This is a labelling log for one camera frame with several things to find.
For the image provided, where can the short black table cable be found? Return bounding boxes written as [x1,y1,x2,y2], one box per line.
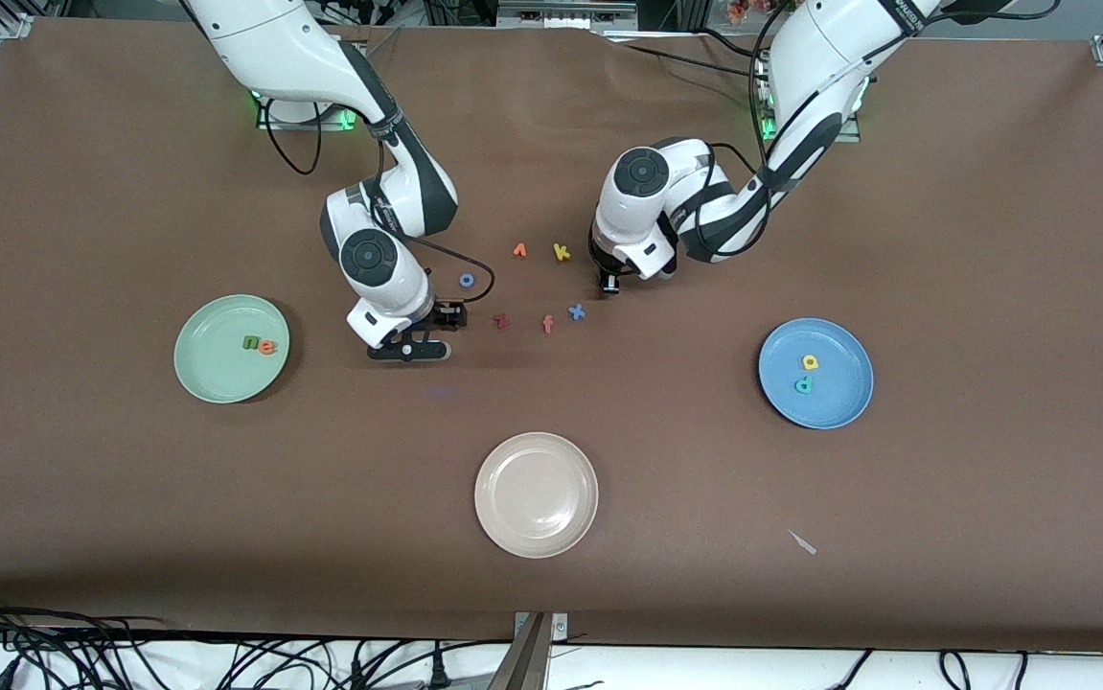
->
[700,27,768,63]

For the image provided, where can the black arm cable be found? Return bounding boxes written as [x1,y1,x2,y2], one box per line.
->
[695,0,1060,260]
[264,96,496,306]

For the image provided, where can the beige plate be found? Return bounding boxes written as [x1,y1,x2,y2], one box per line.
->
[474,432,600,560]

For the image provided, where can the silver metal bracket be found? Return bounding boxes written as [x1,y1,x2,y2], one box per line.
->
[513,611,569,643]

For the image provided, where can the grey aluminium profile bar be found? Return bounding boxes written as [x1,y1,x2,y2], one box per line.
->
[486,613,549,690]

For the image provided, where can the long black table cable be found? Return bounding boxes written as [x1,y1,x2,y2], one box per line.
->
[620,43,772,82]

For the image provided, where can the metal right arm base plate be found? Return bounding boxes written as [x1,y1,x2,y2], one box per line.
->
[256,91,362,132]

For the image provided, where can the brown table cover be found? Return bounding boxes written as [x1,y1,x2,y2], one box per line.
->
[0,17,1103,655]

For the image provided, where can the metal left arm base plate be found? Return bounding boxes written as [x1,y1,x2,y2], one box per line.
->
[760,57,864,144]

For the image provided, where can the green plate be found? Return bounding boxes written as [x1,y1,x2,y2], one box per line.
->
[173,293,291,404]

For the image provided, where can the grey metal box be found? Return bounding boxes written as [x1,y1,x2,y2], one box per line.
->
[498,0,638,30]

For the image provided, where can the blue plate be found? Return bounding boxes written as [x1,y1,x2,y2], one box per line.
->
[758,317,875,430]

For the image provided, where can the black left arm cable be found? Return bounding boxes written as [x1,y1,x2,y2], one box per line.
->
[695,0,1060,260]

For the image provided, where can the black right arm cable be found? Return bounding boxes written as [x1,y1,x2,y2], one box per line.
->
[264,96,496,306]

